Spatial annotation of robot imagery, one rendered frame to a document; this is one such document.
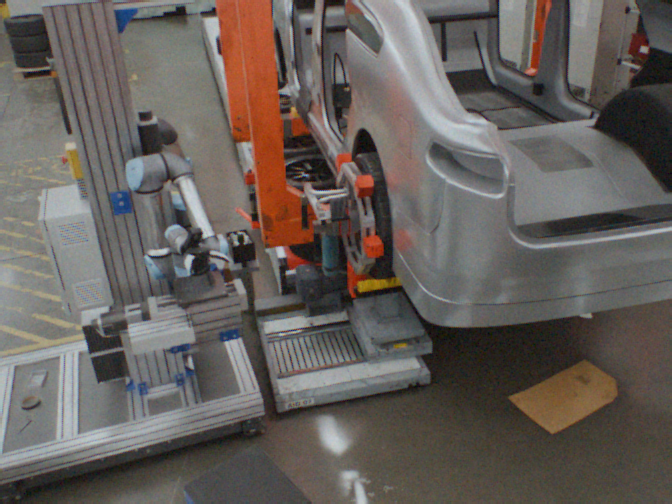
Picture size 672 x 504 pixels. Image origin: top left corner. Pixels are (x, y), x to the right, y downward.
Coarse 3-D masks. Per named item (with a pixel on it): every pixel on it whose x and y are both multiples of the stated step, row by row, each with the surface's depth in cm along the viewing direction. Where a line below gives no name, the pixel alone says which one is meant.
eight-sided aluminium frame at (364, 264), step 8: (344, 168) 334; (352, 168) 336; (344, 176) 344; (352, 176) 322; (336, 184) 359; (344, 184) 355; (352, 184) 320; (360, 200) 316; (368, 200) 316; (360, 208) 314; (368, 208) 315; (360, 216) 315; (368, 216) 314; (360, 224) 316; (368, 224) 314; (344, 240) 362; (352, 240) 362; (352, 248) 361; (352, 256) 354; (360, 256) 354; (352, 264) 350; (360, 264) 331; (368, 264) 326; (360, 272) 340; (368, 272) 343
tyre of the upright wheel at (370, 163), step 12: (360, 156) 333; (372, 156) 328; (360, 168) 337; (372, 168) 319; (384, 180) 315; (384, 192) 312; (384, 204) 311; (384, 216) 311; (384, 228) 312; (384, 240) 314; (360, 252) 365; (384, 252) 317; (384, 264) 322; (372, 276) 345; (384, 276) 333
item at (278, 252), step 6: (240, 144) 596; (246, 144) 588; (240, 150) 600; (246, 150) 574; (246, 156) 561; (246, 162) 559; (246, 168) 568; (258, 210) 496; (270, 252) 445; (276, 252) 410; (282, 252) 409; (276, 258) 414; (282, 258) 414; (276, 264) 420; (282, 264) 407; (282, 270) 407
